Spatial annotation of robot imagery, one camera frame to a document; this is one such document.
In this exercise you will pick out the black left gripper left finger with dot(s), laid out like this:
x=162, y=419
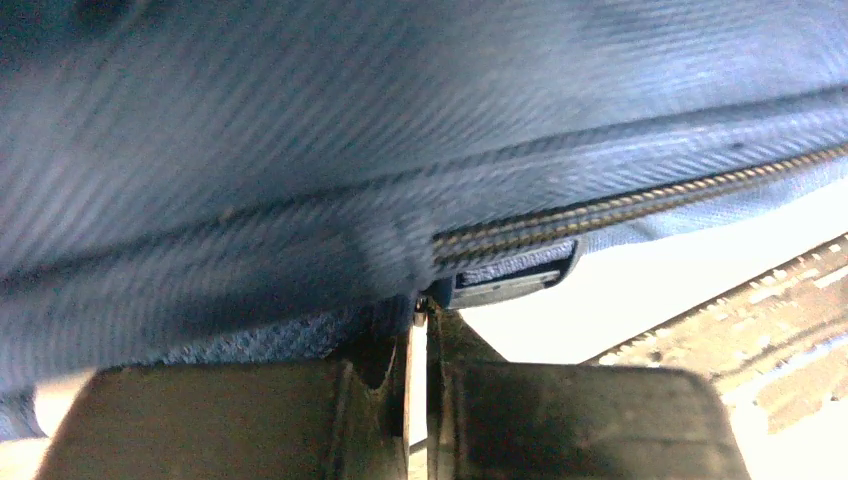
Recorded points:
x=338, y=418

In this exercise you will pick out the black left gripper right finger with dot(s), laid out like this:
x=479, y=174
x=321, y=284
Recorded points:
x=488, y=418

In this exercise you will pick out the navy blue student backpack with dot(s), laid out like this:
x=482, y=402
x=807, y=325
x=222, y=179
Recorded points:
x=187, y=181

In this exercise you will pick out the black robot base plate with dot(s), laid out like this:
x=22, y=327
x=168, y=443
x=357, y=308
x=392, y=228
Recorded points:
x=777, y=341

